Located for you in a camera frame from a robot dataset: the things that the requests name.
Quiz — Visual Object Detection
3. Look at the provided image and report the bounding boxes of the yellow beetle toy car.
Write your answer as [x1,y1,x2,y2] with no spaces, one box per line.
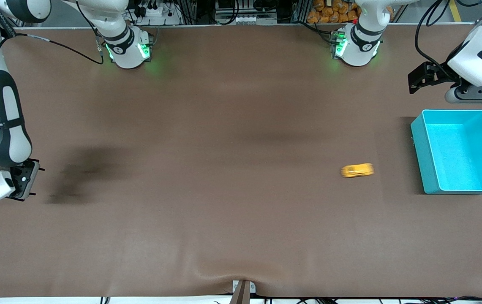
[340,163,375,179]

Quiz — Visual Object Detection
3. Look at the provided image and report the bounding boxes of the teal plastic storage bin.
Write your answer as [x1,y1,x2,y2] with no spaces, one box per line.
[410,109,482,195]

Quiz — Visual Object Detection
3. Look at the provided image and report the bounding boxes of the brown table mat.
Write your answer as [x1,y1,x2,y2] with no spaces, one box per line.
[0,24,482,299]

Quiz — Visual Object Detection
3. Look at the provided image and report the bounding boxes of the white power strip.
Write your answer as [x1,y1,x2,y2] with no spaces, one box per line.
[133,0,183,26]

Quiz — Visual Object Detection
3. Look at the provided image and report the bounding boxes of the metal table clamp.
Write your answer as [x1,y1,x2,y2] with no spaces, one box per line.
[232,280,257,304]

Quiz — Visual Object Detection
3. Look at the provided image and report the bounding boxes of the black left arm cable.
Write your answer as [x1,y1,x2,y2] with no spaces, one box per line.
[414,0,452,71]

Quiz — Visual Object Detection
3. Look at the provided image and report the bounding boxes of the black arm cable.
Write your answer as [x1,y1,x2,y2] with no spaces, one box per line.
[0,0,104,123]
[414,0,452,71]

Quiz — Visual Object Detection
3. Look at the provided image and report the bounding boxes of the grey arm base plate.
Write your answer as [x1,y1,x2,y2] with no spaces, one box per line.
[330,30,347,60]
[139,30,155,62]

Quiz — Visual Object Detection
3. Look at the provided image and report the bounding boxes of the black equipment with cables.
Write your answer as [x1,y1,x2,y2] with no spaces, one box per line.
[215,0,279,25]

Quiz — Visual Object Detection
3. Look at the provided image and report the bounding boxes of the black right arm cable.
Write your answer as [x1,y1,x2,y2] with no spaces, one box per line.
[0,0,104,123]

